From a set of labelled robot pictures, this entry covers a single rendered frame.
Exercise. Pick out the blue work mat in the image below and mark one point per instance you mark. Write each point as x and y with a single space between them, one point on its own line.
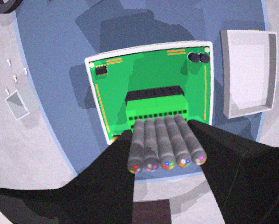
55 36

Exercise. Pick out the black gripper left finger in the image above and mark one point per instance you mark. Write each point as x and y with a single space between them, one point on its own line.
102 194

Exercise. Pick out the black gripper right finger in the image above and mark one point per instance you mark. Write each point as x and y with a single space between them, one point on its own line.
243 174

